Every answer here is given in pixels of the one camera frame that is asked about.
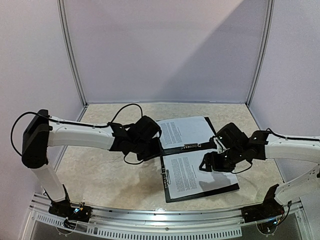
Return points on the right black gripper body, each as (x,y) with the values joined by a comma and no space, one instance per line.
(213,160)

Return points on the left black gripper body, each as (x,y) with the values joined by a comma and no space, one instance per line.
(144,151)

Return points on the black file folder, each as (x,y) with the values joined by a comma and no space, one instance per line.
(188,148)

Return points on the printed paper stack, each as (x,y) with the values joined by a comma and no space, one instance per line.
(184,181)

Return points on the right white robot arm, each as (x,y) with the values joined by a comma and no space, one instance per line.
(296,148)

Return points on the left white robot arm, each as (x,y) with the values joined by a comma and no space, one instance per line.
(46,131)

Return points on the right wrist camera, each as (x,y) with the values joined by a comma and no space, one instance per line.
(220,148)

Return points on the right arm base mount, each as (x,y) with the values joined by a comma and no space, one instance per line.
(268,209)

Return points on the curved aluminium rail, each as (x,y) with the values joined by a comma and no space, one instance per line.
(39,211)

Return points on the perforated white cable tray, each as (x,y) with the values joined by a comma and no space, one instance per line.
(45,224)

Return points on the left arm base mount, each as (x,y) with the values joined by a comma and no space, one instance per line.
(64,209)

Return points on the right aluminium frame post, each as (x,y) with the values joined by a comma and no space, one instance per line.
(262,51)

